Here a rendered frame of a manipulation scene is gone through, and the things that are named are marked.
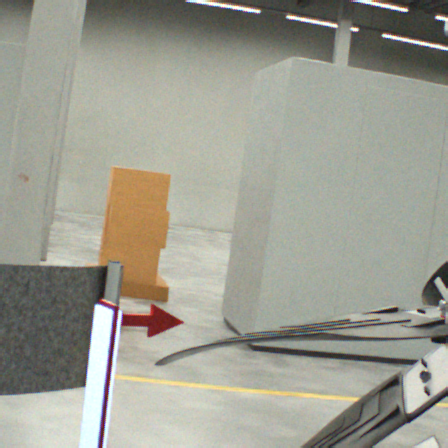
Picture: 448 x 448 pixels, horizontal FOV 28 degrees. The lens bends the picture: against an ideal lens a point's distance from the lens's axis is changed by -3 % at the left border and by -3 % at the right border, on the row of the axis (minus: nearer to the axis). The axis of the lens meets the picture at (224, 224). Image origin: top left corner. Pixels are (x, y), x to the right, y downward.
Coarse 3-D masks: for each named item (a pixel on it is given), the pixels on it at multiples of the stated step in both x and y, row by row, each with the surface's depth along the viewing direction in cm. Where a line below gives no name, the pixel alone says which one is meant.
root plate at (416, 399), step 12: (444, 348) 94; (420, 360) 96; (432, 360) 94; (444, 360) 92; (408, 372) 96; (432, 372) 92; (444, 372) 90; (408, 384) 94; (420, 384) 92; (432, 384) 90; (444, 384) 88; (408, 396) 92; (420, 396) 90; (432, 396) 88; (408, 408) 90; (420, 408) 88
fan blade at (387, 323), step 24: (384, 312) 83; (240, 336) 73; (264, 336) 64; (288, 336) 62; (312, 336) 62; (336, 336) 63; (360, 336) 66; (384, 336) 69; (408, 336) 71; (432, 336) 73; (168, 360) 77
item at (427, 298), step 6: (444, 264) 89; (438, 270) 89; (444, 270) 88; (432, 276) 89; (438, 276) 89; (444, 276) 88; (432, 282) 89; (444, 282) 88; (426, 288) 90; (432, 288) 89; (426, 294) 90; (432, 294) 89; (438, 294) 88; (426, 300) 91; (432, 300) 89; (438, 300) 89; (444, 300) 88; (426, 306) 91; (438, 306) 89
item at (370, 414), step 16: (384, 384) 97; (400, 384) 94; (368, 400) 98; (384, 400) 94; (400, 400) 92; (352, 416) 97; (368, 416) 94; (384, 416) 91; (400, 416) 89; (320, 432) 102; (336, 432) 97; (352, 432) 94; (368, 432) 91; (384, 432) 89
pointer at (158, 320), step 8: (152, 304) 65; (152, 312) 65; (160, 312) 65; (128, 320) 64; (136, 320) 64; (144, 320) 64; (152, 320) 65; (160, 320) 65; (168, 320) 66; (176, 320) 66; (152, 328) 65; (160, 328) 65; (168, 328) 66; (152, 336) 65
